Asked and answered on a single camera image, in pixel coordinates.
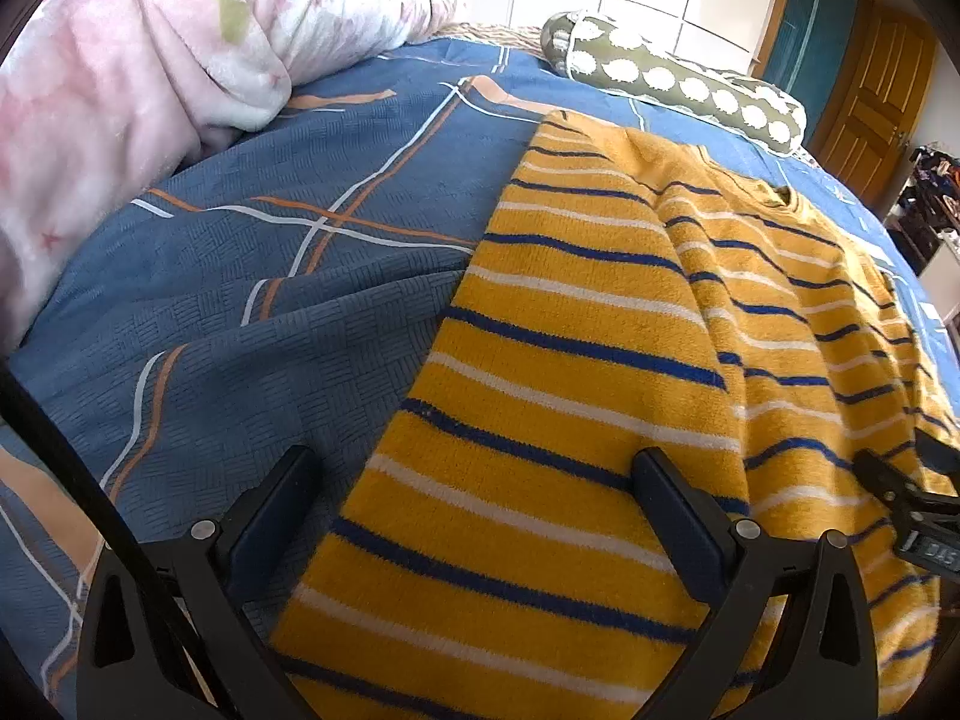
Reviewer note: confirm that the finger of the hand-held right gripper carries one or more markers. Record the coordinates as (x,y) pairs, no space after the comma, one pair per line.
(892,487)
(937,450)

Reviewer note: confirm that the cluttered dark shelf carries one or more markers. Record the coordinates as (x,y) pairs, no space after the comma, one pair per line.
(926,195)

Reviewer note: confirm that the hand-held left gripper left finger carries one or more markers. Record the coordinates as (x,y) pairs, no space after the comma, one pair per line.
(274,517)

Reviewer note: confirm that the teal glass door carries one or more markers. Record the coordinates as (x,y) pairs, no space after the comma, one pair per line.
(810,22)

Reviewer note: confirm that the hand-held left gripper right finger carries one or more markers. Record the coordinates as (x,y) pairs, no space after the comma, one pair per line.
(675,525)

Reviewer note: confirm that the pink floral quilt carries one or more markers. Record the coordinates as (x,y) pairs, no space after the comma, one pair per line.
(112,90)

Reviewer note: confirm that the blue plaid bed sheet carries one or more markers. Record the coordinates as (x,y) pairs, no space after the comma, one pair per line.
(262,300)

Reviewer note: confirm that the white cabinet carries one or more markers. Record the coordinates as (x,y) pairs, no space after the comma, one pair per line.
(941,274)

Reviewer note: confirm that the brown woven mat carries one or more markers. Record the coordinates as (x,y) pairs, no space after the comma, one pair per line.
(495,34)

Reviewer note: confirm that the green dotted bolster pillow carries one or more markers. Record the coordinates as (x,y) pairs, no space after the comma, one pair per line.
(675,75)

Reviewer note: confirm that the yellow striped sweater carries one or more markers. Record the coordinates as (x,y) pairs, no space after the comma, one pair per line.
(570,360)

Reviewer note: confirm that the wooden door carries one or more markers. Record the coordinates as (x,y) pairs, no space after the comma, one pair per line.
(877,105)

